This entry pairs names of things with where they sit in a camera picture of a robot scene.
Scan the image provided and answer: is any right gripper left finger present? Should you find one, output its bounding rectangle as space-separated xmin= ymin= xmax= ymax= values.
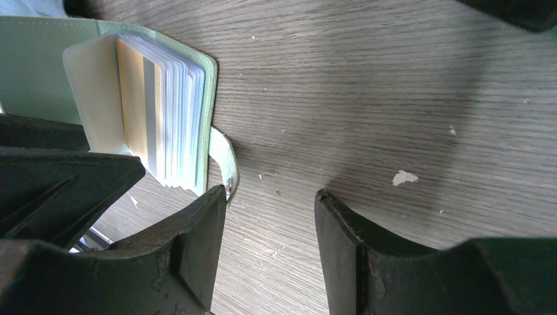
xmin=1 ymin=185 xmax=227 ymax=314

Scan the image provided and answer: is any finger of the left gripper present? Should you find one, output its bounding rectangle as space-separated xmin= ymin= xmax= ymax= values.
xmin=1 ymin=114 xmax=146 ymax=248

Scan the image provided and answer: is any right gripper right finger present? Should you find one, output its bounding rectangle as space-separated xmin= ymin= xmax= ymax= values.
xmin=314 ymin=189 xmax=556 ymax=314

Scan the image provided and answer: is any green bin with gold card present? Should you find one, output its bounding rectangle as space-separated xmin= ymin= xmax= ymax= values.
xmin=455 ymin=0 xmax=556 ymax=43

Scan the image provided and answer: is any blue grey cloth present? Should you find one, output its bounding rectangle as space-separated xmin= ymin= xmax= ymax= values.
xmin=1 ymin=0 xmax=69 ymax=18

